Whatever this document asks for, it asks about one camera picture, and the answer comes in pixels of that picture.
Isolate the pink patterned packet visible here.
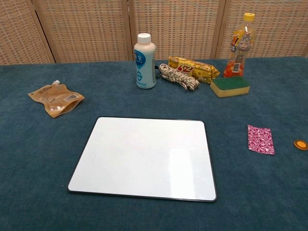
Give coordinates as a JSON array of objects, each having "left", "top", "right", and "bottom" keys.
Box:
[{"left": 247, "top": 124, "right": 276, "bottom": 155}]

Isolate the small orange round disc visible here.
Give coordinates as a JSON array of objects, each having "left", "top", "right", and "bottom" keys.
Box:
[{"left": 293, "top": 139, "right": 308, "bottom": 151}]

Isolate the white rectangular board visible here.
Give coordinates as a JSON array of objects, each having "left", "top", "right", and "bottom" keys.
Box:
[{"left": 66, "top": 116, "right": 218, "bottom": 203}]

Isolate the white milk bottle blue label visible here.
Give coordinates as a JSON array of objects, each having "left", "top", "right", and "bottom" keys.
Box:
[{"left": 133, "top": 33, "right": 157, "bottom": 90}]

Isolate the yellow biscuit packet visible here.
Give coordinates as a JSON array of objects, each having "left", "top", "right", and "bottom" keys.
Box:
[{"left": 167, "top": 56, "right": 220, "bottom": 84}]

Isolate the green and yellow sponge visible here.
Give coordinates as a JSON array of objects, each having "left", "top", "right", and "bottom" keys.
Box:
[{"left": 209, "top": 77, "right": 251, "bottom": 98}]

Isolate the brown spout pouch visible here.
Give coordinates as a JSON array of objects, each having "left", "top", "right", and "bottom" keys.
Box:
[{"left": 27, "top": 80, "right": 86, "bottom": 118}]

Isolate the orange drink bottle yellow cap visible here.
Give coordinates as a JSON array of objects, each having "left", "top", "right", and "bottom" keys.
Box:
[{"left": 223, "top": 13, "right": 256, "bottom": 79}]

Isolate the woven folding screen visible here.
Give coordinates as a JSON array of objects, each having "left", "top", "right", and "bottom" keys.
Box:
[{"left": 0, "top": 0, "right": 308, "bottom": 65}]

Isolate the teal felt table cover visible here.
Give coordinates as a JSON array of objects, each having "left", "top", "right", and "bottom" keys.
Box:
[{"left": 0, "top": 56, "right": 308, "bottom": 231}]

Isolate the coiled beige speckled rope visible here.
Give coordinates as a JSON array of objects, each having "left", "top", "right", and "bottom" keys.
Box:
[{"left": 156, "top": 63, "right": 201, "bottom": 91}]

